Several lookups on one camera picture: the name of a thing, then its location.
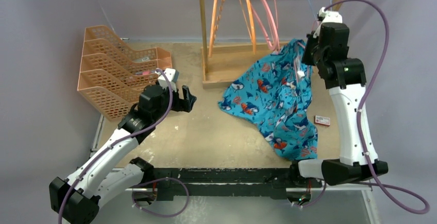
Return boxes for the small red white card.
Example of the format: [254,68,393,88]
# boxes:
[314,115,331,127]

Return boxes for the orange wavy hanger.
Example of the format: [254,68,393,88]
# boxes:
[209,0,226,53]

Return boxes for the wooden hanger rack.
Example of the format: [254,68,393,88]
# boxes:
[197,0,359,90]

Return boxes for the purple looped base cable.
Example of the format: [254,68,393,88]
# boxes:
[131,177,191,219]

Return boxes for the blue shark print shorts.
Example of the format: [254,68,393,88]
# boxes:
[218,39,318,161]

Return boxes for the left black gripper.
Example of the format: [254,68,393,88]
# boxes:
[153,83,195,122]

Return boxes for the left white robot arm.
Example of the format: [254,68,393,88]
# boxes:
[49,84,197,223]

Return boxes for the black aluminium base frame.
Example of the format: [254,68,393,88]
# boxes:
[128,162,327,202]

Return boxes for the peach plastic file organizer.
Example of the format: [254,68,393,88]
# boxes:
[77,25,172,120]

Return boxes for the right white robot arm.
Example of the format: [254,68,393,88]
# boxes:
[289,22,389,186]

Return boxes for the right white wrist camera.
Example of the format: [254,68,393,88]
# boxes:
[312,7,343,38]

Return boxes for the pink thick plastic hanger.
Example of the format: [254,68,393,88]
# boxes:
[251,0,277,51]

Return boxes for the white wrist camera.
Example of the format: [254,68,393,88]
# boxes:
[312,7,343,38]
[156,68,179,92]

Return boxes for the pink thin wire hanger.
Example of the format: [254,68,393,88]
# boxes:
[293,41,305,82]

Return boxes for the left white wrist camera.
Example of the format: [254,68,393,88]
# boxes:
[156,68,179,92]

